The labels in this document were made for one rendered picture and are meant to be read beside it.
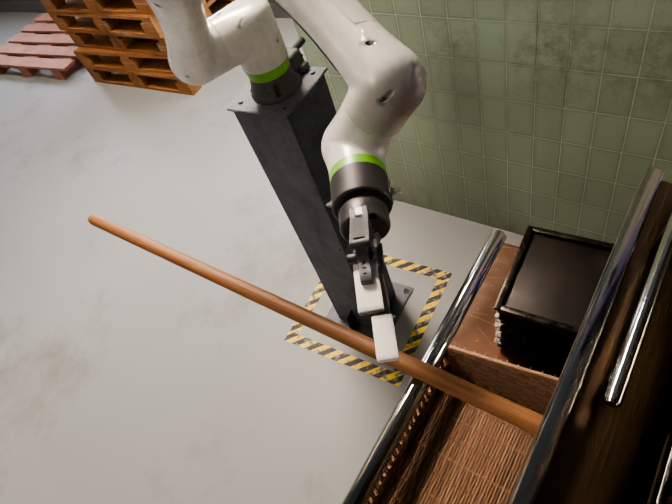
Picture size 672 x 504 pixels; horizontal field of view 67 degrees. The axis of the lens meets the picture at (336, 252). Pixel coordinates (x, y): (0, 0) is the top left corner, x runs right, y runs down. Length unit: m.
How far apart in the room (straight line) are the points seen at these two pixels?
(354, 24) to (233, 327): 1.95
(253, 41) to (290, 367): 1.44
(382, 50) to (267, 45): 0.66
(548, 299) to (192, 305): 1.88
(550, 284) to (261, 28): 0.96
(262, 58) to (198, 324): 1.60
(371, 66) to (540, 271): 0.83
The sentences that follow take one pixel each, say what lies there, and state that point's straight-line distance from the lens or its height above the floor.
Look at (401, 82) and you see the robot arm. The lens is 0.75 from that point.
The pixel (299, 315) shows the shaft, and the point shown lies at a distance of 0.95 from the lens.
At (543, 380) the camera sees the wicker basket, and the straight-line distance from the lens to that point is 1.30.
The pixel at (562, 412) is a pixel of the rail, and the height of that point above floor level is 1.43.
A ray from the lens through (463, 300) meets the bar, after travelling 0.94.
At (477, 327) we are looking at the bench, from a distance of 1.59.
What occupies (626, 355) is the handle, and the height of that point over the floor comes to 1.46.
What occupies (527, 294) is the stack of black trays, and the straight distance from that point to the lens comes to 1.38.
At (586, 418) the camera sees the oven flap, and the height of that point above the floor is 1.41.
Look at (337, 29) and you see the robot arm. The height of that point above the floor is 1.60.
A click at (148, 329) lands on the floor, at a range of 2.82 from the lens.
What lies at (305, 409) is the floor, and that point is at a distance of 2.23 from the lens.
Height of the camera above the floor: 1.97
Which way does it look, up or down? 49 degrees down
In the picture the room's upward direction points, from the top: 24 degrees counter-clockwise
